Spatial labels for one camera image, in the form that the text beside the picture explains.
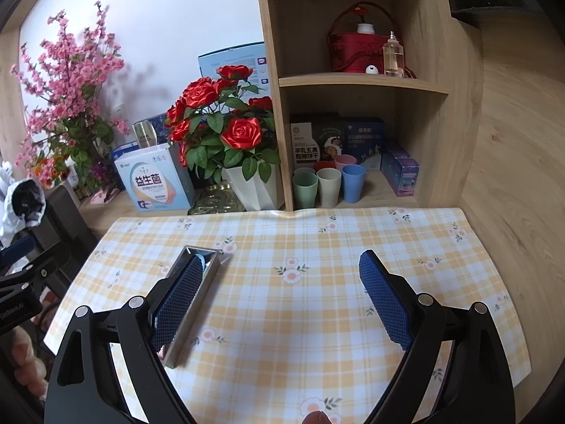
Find green cup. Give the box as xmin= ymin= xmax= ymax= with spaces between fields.
xmin=291 ymin=172 xmax=319 ymax=210

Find dark illustrated box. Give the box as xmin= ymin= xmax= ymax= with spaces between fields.
xmin=313 ymin=117 xmax=346 ymax=164

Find white and black snack box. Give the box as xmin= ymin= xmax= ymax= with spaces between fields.
xmin=290 ymin=123 xmax=319 ymax=171

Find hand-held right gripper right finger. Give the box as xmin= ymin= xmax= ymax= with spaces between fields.
xmin=357 ymin=249 xmax=516 ymax=424

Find gold glass dish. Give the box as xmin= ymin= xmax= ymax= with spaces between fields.
xmin=188 ymin=181 xmax=245 ymax=216

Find yellow plaid floral tablecloth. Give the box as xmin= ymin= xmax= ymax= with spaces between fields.
xmin=44 ymin=207 xmax=530 ymax=424

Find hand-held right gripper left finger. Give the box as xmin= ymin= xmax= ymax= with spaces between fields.
xmin=43 ymin=254 xmax=206 ymax=424

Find metal tumbler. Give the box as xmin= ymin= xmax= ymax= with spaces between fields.
xmin=131 ymin=119 xmax=160 ymax=150

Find clear perfume bottle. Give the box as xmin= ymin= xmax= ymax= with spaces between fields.
xmin=383 ymin=31 xmax=406 ymax=78

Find wooden shelf unit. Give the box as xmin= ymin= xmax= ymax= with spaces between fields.
xmin=254 ymin=0 xmax=482 ymax=213

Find person's left hand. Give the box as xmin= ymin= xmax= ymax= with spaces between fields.
xmin=10 ymin=330 xmax=50 ymax=402

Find black speckled board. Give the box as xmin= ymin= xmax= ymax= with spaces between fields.
xmin=444 ymin=0 xmax=550 ymax=23

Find small blue white box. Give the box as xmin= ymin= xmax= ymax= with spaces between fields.
xmin=110 ymin=141 xmax=139 ymax=162

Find purple box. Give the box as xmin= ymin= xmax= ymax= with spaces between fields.
xmin=380 ymin=141 xmax=421 ymax=197

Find blue and white box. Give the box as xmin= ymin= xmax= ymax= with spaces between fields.
xmin=344 ymin=117 xmax=386 ymax=171

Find long metal utensil tray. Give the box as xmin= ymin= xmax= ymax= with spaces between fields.
xmin=161 ymin=245 xmax=221 ymax=369

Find small pink box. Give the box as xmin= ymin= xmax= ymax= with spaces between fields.
xmin=88 ymin=188 xmax=124 ymax=206

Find red roses in white vase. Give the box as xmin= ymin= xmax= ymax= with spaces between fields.
xmin=164 ymin=65 xmax=285 ymax=213

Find red gift basket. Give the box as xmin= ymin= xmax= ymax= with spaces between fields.
xmin=327 ymin=2 xmax=418 ymax=79

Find large blue flat box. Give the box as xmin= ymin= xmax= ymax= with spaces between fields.
xmin=198 ymin=42 xmax=271 ymax=98

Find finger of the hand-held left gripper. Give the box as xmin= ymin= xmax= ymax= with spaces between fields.
xmin=0 ymin=256 xmax=60 ymax=284
xmin=0 ymin=235 xmax=38 ymax=268

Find black chair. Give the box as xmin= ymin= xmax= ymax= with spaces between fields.
xmin=26 ymin=183 xmax=100 ymax=301

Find light blue printed box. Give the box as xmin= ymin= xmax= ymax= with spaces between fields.
xmin=114 ymin=142 xmax=197 ymax=213

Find black and white jacket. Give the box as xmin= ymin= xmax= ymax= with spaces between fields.
xmin=0 ymin=159 xmax=47 ymax=248

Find pink blossom plant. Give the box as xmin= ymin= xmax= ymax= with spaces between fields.
xmin=9 ymin=2 xmax=131 ymax=195

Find blue cup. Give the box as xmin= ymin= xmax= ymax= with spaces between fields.
xmin=341 ymin=165 xmax=366 ymax=204

